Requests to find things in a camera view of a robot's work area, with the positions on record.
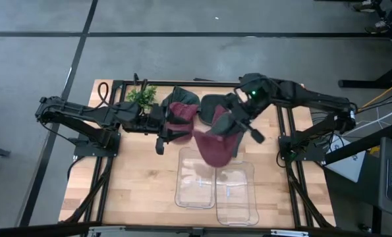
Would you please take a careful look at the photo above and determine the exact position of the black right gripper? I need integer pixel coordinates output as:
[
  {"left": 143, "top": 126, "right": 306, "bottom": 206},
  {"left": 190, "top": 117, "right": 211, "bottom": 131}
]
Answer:
[{"left": 225, "top": 92, "right": 266, "bottom": 145}]

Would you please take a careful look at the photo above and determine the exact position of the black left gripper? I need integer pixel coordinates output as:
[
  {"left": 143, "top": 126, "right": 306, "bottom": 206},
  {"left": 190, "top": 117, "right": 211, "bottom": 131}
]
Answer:
[{"left": 141, "top": 103, "right": 173, "bottom": 156}]

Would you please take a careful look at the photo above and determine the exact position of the maroon hat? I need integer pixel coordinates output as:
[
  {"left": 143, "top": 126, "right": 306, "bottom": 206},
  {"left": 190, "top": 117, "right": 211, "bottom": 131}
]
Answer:
[
  {"left": 165, "top": 101, "right": 200, "bottom": 143},
  {"left": 192, "top": 104, "right": 241, "bottom": 168}
]

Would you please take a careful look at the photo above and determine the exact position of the small green potted plant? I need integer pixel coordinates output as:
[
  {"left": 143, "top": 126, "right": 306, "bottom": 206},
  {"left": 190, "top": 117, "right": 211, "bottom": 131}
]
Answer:
[{"left": 125, "top": 84, "right": 159, "bottom": 111}]

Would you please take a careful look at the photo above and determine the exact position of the clear plastic bin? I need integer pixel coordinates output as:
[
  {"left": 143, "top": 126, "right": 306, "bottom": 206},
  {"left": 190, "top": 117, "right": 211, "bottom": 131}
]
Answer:
[
  {"left": 215, "top": 160, "right": 260, "bottom": 227},
  {"left": 174, "top": 147, "right": 217, "bottom": 210}
]

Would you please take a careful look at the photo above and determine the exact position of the black desk bar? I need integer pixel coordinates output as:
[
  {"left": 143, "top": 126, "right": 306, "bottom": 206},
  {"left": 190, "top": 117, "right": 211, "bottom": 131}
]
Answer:
[{"left": 323, "top": 124, "right": 392, "bottom": 165}]

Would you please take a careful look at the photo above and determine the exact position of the black desk leg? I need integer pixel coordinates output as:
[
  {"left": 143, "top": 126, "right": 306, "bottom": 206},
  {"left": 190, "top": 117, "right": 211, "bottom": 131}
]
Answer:
[{"left": 338, "top": 64, "right": 392, "bottom": 90}]

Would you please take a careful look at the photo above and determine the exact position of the person's shoe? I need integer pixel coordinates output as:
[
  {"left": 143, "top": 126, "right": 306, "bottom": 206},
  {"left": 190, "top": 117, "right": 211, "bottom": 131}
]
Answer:
[
  {"left": 352, "top": 0, "right": 375, "bottom": 13},
  {"left": 364, "top": 19, "right": 391, "bottom": 34}
]

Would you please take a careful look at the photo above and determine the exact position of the black aluminium table frame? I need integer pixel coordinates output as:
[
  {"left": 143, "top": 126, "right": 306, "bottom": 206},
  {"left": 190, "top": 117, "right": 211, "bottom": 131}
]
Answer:
[{"left": 59, "top": 72, "right": 337, "bottom": 231}]

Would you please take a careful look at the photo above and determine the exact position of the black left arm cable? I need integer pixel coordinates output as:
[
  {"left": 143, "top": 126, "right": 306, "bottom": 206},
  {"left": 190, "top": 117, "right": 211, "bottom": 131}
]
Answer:
[{"left": 93, "top": 81, "right": 110, "bottom": 110}]

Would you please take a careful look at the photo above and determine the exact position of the black table-level camera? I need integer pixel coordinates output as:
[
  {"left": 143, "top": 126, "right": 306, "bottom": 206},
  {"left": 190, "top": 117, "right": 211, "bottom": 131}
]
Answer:
[{"left": 188, "top": 226, "right": 206, "bottom": 237}]

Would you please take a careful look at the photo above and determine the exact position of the silver beam bracket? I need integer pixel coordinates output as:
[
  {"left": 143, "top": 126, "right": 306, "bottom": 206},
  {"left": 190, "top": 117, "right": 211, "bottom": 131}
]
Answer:
[
  {"left": 87, "top": 225, "right": 117, "bottom": 237},
  {"left": 270, "top": 229, "right": 310, "bottom": 237}
]

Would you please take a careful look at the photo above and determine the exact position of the yellow cable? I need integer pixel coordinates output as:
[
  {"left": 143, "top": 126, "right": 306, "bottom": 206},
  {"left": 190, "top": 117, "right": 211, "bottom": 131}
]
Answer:
[{"left": 360, "top": 84, "right": 392, "bottom": 110}]

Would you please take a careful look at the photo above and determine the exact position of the white cable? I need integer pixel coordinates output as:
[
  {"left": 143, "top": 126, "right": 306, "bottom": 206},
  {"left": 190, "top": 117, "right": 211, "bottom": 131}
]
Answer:
[{"left": 343, "top": 103, "right": 392, "bottom": 136}]

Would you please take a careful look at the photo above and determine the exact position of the black camera mount beam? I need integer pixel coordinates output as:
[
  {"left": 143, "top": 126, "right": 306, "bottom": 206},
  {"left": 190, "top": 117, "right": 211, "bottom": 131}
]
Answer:
[{"left": 0, "top": 222, "right": 392, "bottom": 237}]

